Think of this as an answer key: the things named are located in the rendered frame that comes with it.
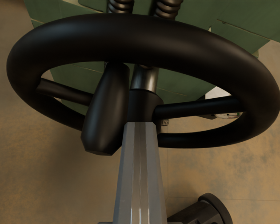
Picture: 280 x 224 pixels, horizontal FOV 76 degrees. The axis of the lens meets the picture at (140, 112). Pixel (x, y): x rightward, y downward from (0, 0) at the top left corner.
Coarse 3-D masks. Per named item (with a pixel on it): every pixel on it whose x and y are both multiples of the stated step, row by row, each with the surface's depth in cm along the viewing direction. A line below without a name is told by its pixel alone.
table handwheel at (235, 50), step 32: (32, 32) 12; (64, 32) 10; (96, 32) 10; (128, 32) 10; (160, 32) 10; (192, 32) 10; (32, 64) 13; (64, 64) 13; (160, 64) 11; (192, 64) 10; (224, 64) 10; (256, 64) 11; (32, 96) 20; (64, 96) 20; (224, 96) 17; (256, 96) 12; (160, 128) 22; (224, 128) 24; (256, 128) 18
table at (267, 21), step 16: (64, 0) 19; (240, 0) 25; (256, 0) 25; (272, 0) 24; (64, 16) 20; (224, 16) 28; (240, 16) 27; (256, 16) 27; (272, 16) 27; (256, 32) 30; (272, 32) 29
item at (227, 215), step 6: (198, 198) 100; (204, 198) 94; (210, 198) 91; (216, 198) 91; (216, 204) 88; (222, 204) 88; (216, 210) 87; (222, 210) 86; (222, 216) 85; (228, 216) 85; (228, 222) 85
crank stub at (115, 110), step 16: (112, 64) 11; (112, 80) 11; (128, 80) 12; (96, 96) 10; (112, 96) 10; (128, 96) 11; (96, 112) 10; (112, 112) 10; (96, 128) 9; (112, 128) 10; (96, 144) 9; (112, 144) 10
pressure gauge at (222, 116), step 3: (216, 114) 47; (219, 114) 47; (222, 114) 47; (225, 114) 46; (231, 114) 46; (234, 114) 46; (237, 114) 45; (240, 114) 44; (219, 117) 48; (222, 117) 48; (225, 117) 48; (228, 117) 48; (231, 117) 48; (234, 117) 47; (237, 117) 46
